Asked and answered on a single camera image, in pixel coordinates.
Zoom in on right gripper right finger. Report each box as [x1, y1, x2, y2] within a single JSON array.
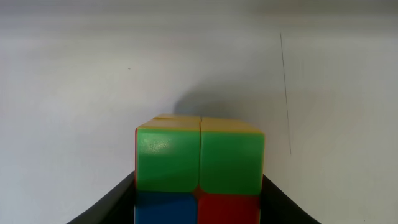
[[259, 174, 322, 224]]

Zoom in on many-coloured puzzle cube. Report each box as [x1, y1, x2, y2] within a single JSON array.
[[134, 113, 266, 224]]

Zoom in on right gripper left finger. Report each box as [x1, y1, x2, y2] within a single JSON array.
[[67, 170, 137, 224]]

